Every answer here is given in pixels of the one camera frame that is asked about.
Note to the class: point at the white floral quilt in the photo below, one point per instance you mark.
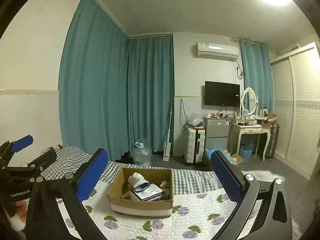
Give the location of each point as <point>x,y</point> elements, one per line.
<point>195,212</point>

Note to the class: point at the white sock bundle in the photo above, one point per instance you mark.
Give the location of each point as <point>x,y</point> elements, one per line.
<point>137,178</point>

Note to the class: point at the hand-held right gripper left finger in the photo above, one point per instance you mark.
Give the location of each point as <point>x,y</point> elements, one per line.
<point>93,175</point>

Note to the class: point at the white mop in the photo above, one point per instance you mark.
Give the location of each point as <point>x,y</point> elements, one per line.
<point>167,147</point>

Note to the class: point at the blue basket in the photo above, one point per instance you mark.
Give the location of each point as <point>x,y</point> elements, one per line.
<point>245,151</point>

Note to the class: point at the white louvred wardrobe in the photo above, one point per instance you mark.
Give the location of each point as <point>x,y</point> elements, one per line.
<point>300,115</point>

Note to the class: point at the clear water bottle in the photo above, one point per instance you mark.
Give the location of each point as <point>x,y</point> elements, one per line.
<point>141,155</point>

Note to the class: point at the blue plastic bag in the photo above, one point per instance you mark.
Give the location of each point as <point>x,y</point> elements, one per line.
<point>208,153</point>

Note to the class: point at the clear plastic bag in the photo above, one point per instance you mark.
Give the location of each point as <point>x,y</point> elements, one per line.
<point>195,118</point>

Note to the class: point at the white suitcase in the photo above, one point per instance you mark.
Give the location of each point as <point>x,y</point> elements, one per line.
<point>193,145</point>

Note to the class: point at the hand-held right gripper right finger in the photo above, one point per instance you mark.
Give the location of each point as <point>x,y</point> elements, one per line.
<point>225,175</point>

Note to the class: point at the small floor carton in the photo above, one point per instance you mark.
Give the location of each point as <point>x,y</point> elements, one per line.
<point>236,158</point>

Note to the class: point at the white dressing table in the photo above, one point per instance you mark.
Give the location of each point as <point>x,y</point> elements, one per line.
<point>247,130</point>

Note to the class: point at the air conditioner pipe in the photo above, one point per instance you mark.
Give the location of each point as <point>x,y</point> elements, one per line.
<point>239,71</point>

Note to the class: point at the narrow green curtain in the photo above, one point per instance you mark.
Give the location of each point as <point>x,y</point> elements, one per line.
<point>256,80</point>

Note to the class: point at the brown cardboard box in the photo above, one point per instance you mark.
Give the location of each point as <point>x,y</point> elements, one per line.
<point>140,206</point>

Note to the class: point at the grey checked bed sheet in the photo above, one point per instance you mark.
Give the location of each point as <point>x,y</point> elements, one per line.
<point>71,156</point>

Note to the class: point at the grey small fridge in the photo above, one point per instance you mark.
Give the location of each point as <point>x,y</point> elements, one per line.
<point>216,132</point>

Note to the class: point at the dark suitcase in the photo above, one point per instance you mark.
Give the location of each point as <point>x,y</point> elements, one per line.
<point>272,140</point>

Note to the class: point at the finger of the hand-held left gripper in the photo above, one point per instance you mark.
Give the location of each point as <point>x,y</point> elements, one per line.
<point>22,143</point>
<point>41,158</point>

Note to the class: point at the person's left forearm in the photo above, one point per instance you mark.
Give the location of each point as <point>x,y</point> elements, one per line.
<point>18,213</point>

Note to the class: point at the white air conditioner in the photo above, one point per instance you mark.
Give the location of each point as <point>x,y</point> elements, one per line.
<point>216,50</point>

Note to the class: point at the white oval mirror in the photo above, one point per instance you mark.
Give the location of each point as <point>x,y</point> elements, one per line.
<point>249,101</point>

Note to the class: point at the black wall television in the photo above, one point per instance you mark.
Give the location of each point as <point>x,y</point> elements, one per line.
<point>222,93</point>

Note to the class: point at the white blue tissue pack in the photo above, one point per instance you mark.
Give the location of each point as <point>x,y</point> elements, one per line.
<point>147,192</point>

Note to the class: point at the wide green curtain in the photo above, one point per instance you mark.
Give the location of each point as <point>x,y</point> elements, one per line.
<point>92,85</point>

